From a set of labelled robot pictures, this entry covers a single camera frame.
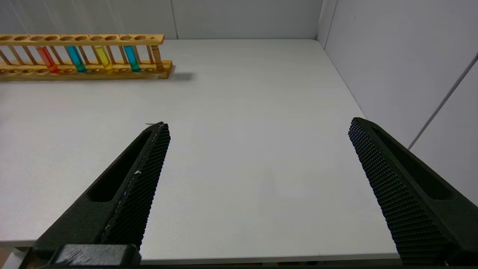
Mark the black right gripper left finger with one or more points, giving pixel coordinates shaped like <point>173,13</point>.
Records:
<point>138,194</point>

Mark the yellow pigment glass test tube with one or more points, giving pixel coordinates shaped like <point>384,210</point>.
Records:
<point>104,58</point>

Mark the teal pigment glass test tube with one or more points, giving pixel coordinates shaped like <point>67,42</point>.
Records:
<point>76,59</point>
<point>131,59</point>

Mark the red pigment glass test tube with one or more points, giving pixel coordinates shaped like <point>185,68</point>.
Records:
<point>48,59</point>

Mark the wooden test tube rack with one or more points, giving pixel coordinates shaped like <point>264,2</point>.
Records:
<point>158,39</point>

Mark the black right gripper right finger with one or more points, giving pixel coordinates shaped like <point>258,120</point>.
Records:
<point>410,209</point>

